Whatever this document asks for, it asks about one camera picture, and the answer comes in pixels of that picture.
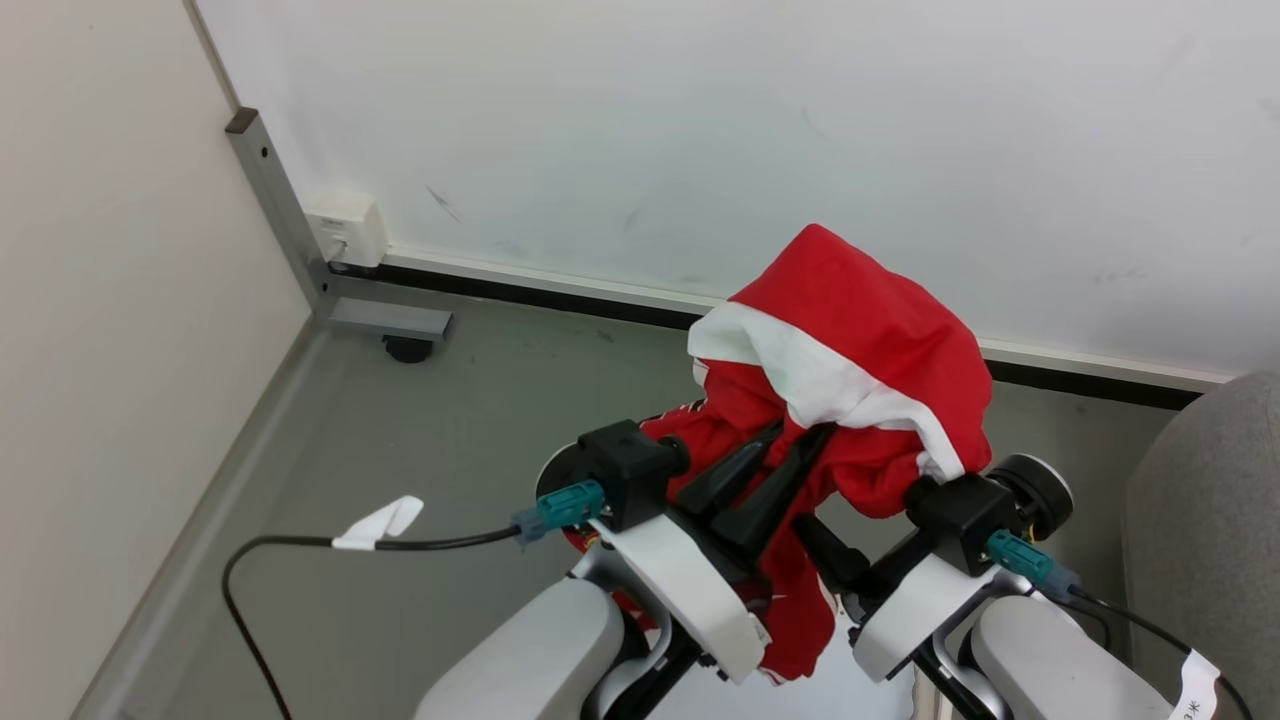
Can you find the white wall socket box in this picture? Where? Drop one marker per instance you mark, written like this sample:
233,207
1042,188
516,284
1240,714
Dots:
348,230

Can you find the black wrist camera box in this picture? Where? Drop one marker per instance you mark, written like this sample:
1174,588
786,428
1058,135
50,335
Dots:
630,468
960,518

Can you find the grey metal frame post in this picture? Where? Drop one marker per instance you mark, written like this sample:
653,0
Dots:
290,235

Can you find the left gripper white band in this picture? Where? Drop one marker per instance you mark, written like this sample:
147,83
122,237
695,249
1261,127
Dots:
690,590

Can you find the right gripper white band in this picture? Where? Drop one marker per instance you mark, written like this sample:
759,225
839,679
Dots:
915,615

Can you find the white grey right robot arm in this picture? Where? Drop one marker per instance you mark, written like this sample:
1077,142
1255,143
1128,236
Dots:
1050,660

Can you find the grey fabric sofa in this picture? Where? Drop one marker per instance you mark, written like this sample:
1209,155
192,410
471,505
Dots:
1215,540

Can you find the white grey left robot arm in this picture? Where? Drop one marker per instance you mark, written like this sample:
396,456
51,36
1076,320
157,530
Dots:
540,650

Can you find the white and black baseboard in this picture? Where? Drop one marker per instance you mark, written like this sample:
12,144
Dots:
560,288

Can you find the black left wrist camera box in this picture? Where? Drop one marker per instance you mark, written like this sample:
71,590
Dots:
630,468

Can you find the red and white garment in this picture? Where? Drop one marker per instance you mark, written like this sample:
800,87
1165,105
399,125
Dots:
870,320

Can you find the black caster wheel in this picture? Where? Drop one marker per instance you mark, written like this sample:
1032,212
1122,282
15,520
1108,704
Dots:
407,349

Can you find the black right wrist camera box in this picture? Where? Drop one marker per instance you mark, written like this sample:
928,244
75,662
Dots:
960,518

